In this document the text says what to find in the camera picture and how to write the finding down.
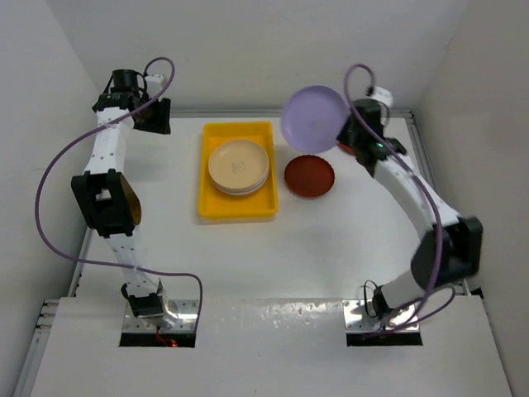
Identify dark red plate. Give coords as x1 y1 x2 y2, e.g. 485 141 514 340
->
337 143 355 155
284 155 336 199

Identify purple plate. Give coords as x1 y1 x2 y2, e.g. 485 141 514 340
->
280 85 349 154

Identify beige plate top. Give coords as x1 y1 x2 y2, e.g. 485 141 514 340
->
207 139 269 190

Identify beige plate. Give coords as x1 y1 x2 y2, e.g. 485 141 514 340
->
207 139 269 190
212 163 269 196

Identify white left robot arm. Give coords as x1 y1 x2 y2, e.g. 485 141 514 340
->
71 69 170 324

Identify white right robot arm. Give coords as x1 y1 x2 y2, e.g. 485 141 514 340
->
338 86 484 321

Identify yellow plastic bin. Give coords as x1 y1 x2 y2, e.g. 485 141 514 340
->
198 121 278 221

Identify white front panel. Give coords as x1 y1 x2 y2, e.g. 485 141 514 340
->
32 297 511 396

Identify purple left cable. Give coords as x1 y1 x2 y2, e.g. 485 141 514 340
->
35 57 203 332

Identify purple cable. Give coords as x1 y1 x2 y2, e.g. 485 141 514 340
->
35 57 203 332
345 63 457 338

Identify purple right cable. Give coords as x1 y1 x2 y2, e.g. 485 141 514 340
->
345 63 457 338

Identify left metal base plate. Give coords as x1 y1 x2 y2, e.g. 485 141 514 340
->
122 299 198 333

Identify metal base plate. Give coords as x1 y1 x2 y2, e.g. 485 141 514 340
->
342 299 419 334
122 299 198 333

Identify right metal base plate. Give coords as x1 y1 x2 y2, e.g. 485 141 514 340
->
342 299 419 334

